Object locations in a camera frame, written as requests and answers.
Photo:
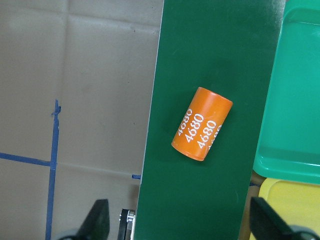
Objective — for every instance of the green conveyor belt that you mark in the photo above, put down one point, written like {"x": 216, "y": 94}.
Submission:
{"x": 228, "y": 47}

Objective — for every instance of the orange 4680 cylinder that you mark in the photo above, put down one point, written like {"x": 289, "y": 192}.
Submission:
{"x": 201, "y": 124}

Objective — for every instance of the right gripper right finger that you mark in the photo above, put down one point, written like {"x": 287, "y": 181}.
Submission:
{"x": 266, "y": 224}

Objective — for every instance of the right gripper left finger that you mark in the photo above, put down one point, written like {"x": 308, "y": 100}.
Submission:
{"x": 96, "y": 225}

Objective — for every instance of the yellow plastic tray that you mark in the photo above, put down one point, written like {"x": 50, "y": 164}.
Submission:
{"x": 297, "y": 203}

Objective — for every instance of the green plastic tray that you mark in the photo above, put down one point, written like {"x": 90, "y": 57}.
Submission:
{"x": 288, "y": 146}

